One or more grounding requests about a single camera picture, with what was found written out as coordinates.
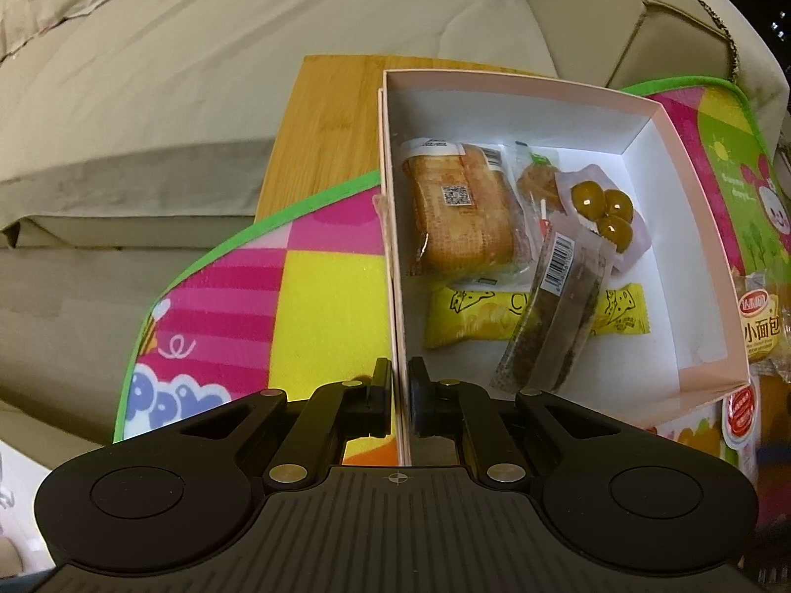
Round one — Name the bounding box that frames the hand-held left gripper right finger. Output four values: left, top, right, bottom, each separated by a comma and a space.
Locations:
408, 374, 619, 486

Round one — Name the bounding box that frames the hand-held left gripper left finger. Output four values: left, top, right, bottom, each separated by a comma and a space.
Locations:
179, 374, 394, 488

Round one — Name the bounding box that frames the yellow cheese stick packet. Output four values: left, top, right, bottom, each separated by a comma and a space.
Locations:
423, 281, 653, 350

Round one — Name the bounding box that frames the hawthorn stick packet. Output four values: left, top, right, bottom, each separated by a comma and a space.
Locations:
490, 230, 614, 395

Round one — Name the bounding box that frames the sliced bread clear packet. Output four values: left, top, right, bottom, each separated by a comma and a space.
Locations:
400, 137, 535, 279

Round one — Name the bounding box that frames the dried fruit clear packet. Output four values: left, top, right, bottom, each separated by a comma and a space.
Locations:
512, 141, 570, 242

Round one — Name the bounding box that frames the green olives pink packet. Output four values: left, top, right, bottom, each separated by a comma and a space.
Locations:
553, 162, 655, 273

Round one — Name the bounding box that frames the pink cardboard box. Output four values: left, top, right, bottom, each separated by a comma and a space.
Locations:
376, 68, 751, 467

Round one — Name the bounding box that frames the red label snack packet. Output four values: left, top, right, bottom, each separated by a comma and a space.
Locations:
720, 380, 762, 467

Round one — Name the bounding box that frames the small bread packet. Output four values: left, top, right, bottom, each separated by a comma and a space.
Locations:
735, 268, 791, 378

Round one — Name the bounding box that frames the colourful cartoon play mat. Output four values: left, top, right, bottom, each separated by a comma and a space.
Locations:
113, 76, 791, 489

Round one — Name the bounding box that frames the wooden table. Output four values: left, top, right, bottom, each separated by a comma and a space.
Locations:
255, 54, 560, 226

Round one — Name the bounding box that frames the beige covered sofa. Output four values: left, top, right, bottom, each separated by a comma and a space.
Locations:
0, 0, 791, 446

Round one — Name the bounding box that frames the beige fringed throw blanket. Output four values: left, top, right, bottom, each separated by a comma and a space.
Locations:
609, 0, 791, 155

